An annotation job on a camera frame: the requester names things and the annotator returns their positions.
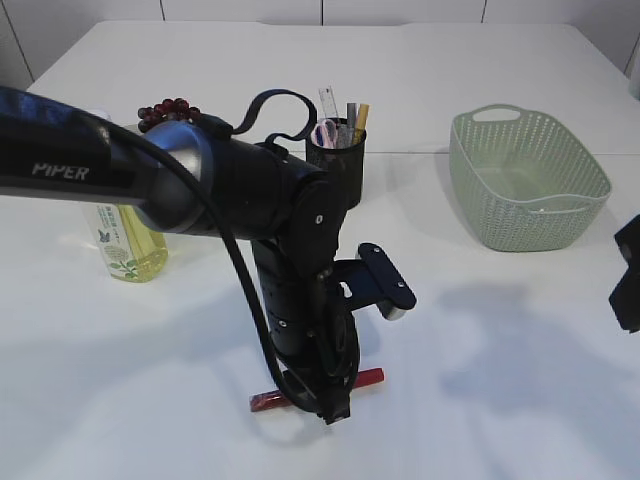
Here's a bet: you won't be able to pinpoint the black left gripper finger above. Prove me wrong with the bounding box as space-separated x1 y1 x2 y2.
283 369 321 415
318 378 351 425

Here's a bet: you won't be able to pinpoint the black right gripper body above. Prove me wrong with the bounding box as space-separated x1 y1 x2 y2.
614 215 640 265

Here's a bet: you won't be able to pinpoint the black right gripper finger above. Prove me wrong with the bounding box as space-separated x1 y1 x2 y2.
609 263 640 334

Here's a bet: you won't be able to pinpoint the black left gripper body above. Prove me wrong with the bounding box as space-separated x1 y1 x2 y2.
252 179 419 401

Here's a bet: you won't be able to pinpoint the red glitter marker pen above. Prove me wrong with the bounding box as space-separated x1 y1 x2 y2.
248 367 387 413

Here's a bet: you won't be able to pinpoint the pink purple safety scissors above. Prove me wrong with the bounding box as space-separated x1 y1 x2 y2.
311 119 339 149

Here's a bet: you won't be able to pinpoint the gold glitter marker pen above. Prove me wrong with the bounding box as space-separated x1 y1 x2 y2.
352 103 370 145

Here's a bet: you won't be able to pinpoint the silver glitter marker pen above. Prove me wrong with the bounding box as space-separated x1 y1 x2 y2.
339 102 358 149

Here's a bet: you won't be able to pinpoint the yellow tea drink bottle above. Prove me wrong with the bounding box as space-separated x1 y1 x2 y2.
82 203 168 283

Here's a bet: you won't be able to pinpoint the clear plastic ruler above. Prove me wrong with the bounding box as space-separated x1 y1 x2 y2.
318 86 339 119

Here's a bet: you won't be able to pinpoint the purple artificial grape bunch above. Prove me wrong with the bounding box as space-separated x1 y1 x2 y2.
137 97 201 133

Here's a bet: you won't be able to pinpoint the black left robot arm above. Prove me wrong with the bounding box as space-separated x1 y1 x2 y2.
1 87 417 424

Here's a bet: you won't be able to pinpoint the green plastic woven basket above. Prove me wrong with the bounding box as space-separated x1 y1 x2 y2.
449 104 612 253

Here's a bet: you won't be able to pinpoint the black mesh pen holder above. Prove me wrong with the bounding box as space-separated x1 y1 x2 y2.
305 131 367 209

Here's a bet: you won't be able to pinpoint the green ruffled glass plate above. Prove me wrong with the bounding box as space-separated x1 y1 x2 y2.
124 124 142 135

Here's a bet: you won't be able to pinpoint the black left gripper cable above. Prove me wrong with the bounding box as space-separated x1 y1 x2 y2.
29 88 321 401

